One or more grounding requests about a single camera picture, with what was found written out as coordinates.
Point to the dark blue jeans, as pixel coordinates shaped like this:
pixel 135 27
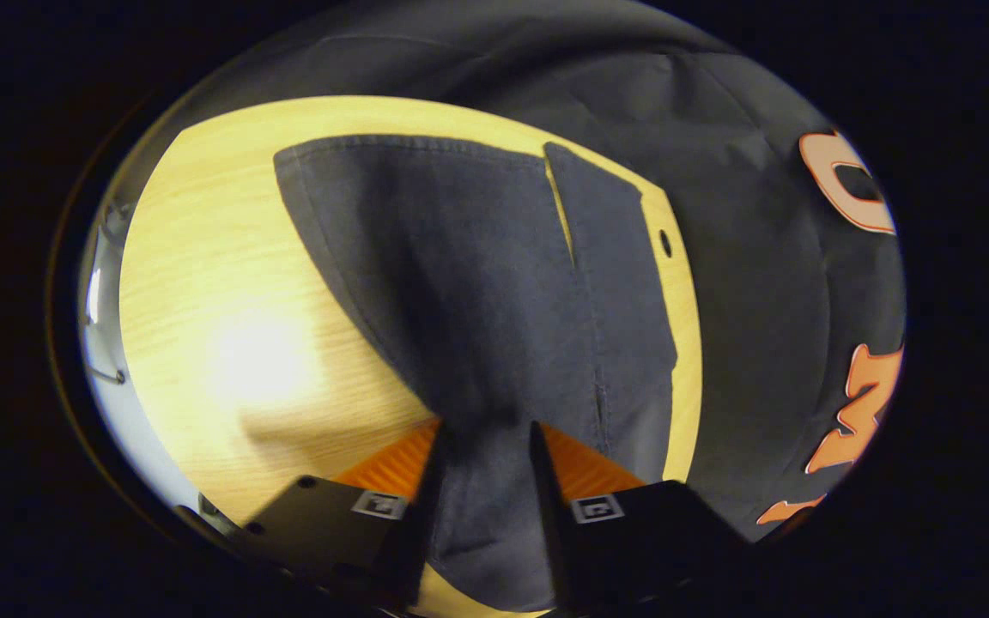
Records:
pixel 460 300

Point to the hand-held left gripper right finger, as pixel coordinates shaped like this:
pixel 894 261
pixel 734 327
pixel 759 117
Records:
pixel 556 549

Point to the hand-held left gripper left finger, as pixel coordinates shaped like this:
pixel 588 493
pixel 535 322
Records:
pixel 417 549

